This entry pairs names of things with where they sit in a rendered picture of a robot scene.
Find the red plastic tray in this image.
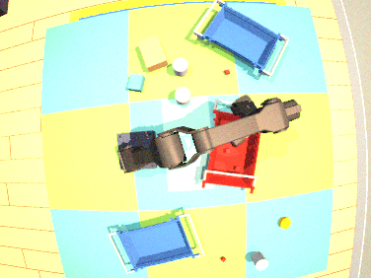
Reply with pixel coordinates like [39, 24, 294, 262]
[202, 106, 260, 194]

